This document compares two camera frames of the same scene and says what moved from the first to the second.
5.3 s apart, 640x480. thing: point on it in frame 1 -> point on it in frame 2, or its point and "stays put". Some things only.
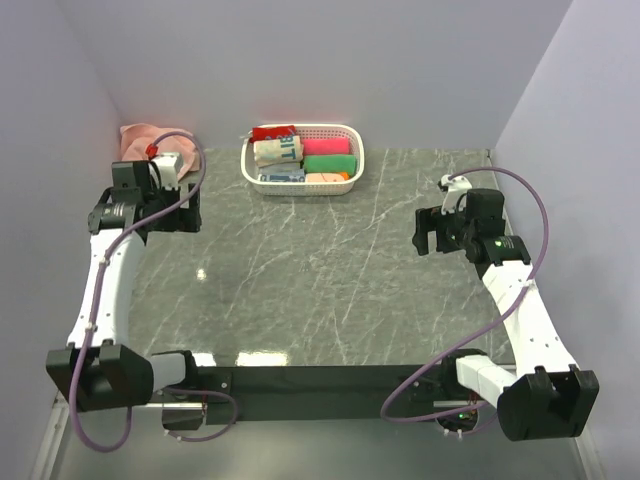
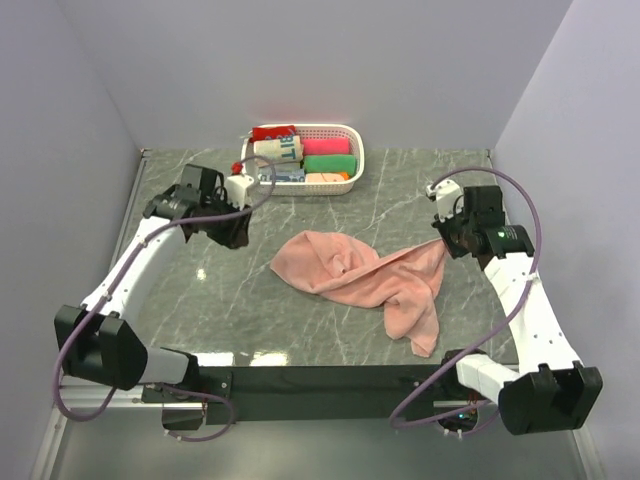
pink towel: [135, 139] -> [404, 283]
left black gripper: [184, 219] -> [238, 235]
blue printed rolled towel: [283, 173] stays put
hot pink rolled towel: [326, 146] stays put
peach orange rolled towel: [326, 177] stays put
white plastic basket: [340, 187] stays put
